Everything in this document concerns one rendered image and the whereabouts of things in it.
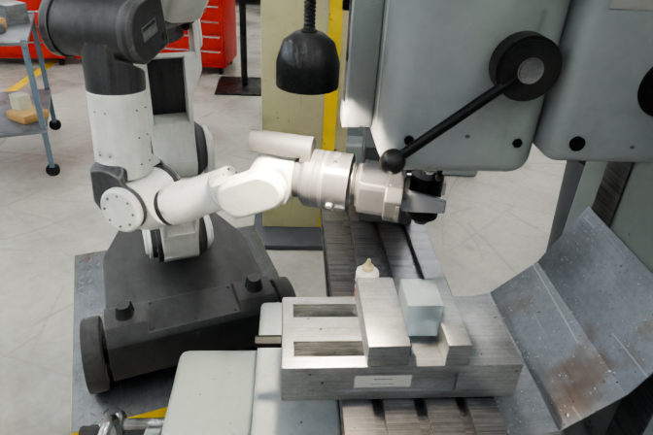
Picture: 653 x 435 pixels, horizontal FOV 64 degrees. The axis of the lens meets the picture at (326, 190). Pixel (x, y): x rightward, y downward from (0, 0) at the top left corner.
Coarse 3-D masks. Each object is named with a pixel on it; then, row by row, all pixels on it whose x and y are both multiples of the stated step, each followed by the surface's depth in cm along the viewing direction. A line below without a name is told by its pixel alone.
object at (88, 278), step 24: (96, 264) 189; (264, 264) 194; (96, 288) 177; (96, 312) 168; (72, 360) 150; (72, 384) 143; (120, 384) 144; (144, 384) 144; (168, 384) 145; (72, 408) 137; (96, 408) 137; (120, 408) 137; (144, 408) 138; (72, 432) 131; (144, 432) 140
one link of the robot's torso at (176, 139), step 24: (192, 24) 118; (192, 48) 122; (168, 72) 123; (192, 72) 121; (168, 96) 126; (168, 120) 125; (192, 120) 126; (168, 144) 126; (192, 144) 128; (192, 168) 131
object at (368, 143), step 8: (368, 128) 119; (368, 136) 115; (368, 144) 111; (368, 152) 111; (376, 152) 111; (376, 160) 112; (360, 216) 119; (368, 216) 118; (376, 216) 118; (400, 216) 118
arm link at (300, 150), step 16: (256, 144) 75; (272, 144) 75; (288, 144) 74; (304, 144) 74; (256, 160) 78; (272, 160) 76; (288, 160) 76; (304, 160) 75; (320, 160) 75; (288, 176) 75; (304, 176) 74; (288, 192) 77; (304, 192) 75
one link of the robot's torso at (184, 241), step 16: (208, 144) 132; (208, 160) 133; (192, 176) 140; (192, 224) 150; (160, 240) 150; (176, 240) 149; (192, 240) 152; (160, 256) 152; (176, 256) 154; (192, 256) 159
